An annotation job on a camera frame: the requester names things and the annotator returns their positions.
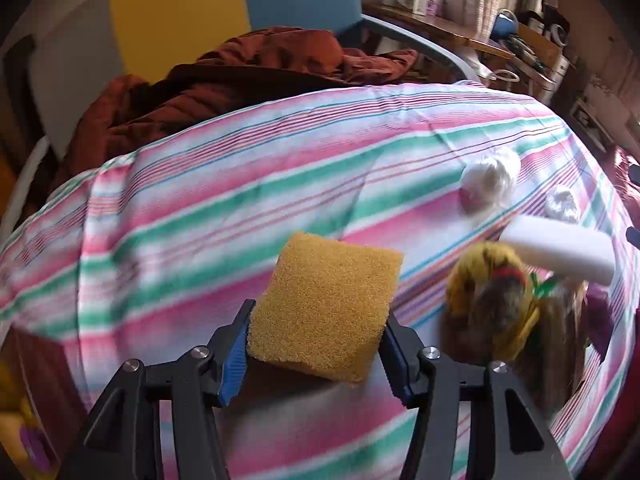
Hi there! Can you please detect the white foam block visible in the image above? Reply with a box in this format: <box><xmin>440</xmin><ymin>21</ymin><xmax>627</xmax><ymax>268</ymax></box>
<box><xmin>499</xmin><ymin>214</ymin><xmax>616</xmax><ymax>286</ymax></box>

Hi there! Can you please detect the wooden side desk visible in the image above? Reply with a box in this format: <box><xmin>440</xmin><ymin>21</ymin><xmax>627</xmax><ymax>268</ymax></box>
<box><xmin>362</xmin><ymin>3</ymin><xmax>555</xmax><ymax>90</ymax></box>

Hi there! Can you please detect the blue kettle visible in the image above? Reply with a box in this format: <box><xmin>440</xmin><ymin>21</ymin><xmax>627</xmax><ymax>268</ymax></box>
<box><xmin>490</xmin><ymin>9</ymin><xmax>520</xmax><ymax>42</ymax></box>

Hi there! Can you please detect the rice cracker snack pack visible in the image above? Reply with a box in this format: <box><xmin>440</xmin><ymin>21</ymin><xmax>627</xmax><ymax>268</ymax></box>
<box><xmin>513</xmin><ymin>278</ymin><xmax>588</xmax><ymax>419</ymax></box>

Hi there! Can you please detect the yellow knitted sock ball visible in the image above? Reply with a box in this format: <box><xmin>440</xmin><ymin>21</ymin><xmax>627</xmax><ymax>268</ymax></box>
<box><xmin>445</xmin><ymin>242</ymin><xmax>539</xmax><ymax>364</ymax></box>

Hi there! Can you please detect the grey yellow blue chair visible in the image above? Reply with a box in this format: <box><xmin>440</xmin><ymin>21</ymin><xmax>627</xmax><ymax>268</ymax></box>
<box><xmin>0</xmin><ymin>0</ymin><xmax>482</xmax><ymax>162</ymax></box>

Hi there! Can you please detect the rust red jacket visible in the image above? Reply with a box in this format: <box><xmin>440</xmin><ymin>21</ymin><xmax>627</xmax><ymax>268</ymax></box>
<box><xmin>52</xmin><ymin>26</ymin><xmax>420</xmax><ymax>191</ymax></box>

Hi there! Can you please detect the yellow sponge block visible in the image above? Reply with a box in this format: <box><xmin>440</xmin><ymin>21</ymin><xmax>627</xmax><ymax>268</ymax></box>
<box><xmin>247</xmin><ymin>232</ymin><xmax>404</xmax><ymax>384</ymax></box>

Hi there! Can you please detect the striped pink green bedsheet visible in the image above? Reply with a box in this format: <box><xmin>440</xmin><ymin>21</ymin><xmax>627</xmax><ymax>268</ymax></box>
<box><xmin>1</xmin><ymin>84</ymin><xmax>639</xmax><ymax>474</ymax></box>

